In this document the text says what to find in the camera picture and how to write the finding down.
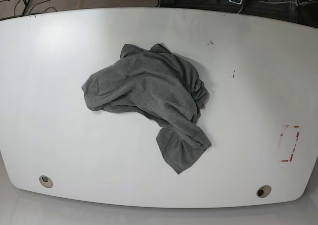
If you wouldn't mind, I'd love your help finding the grey T-shirt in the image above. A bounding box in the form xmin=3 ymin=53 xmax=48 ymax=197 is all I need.
xmin=82 ymin=44 xmax=211 ymax=173

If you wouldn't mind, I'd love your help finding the red tape rectangle marking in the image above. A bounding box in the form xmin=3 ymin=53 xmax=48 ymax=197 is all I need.
xmin=275 ymin=125 xmax=301 ymax=162

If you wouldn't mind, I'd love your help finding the white power strip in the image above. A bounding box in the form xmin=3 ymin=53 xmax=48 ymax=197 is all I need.
xmin=296 ymin=0 xmax=318 ymax=6

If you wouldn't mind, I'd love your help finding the right table cable grommet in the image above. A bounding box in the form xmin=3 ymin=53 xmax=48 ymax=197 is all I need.
xmin=256 ymin=185 xmax=272 ymax=198

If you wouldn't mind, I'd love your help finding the table cable grommet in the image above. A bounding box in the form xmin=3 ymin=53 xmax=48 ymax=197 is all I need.
xmin=39 ymin=175 xmax=53 ymax=188
xmin=256 ymin=185 xmax=272 ymax=198

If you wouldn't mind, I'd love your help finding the left table cable grommet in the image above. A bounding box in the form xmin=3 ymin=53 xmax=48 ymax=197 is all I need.
xmin=39 ymin=175 xmax=53 ymax=188

